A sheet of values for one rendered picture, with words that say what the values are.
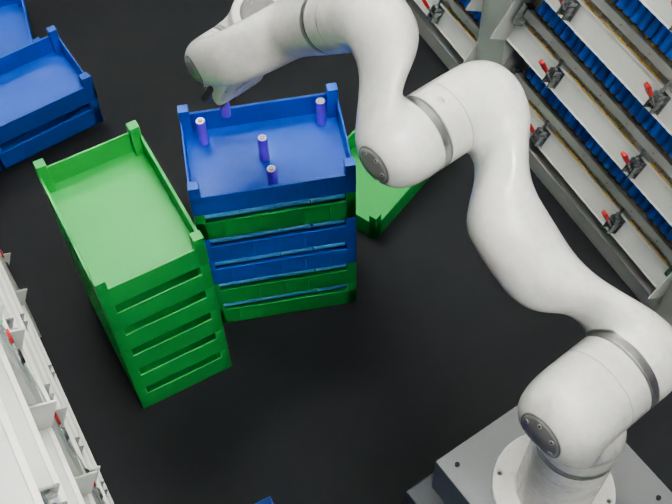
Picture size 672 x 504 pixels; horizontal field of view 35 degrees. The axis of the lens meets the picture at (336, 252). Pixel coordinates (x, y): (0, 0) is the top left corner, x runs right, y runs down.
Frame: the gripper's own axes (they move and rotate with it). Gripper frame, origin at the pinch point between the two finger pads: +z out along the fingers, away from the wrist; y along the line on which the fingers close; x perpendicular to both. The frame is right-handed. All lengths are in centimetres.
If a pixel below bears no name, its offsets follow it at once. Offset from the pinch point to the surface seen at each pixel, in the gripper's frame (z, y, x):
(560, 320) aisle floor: 28, 41, -72
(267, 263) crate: 26.0, -4.7, -27.1
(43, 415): -59, -60, -33
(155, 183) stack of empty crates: 15.0, -16.3, -3.9
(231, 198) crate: 6.0, -9.0, -15.3
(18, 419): -78, -62, -34
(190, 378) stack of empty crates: 41, -28, -36
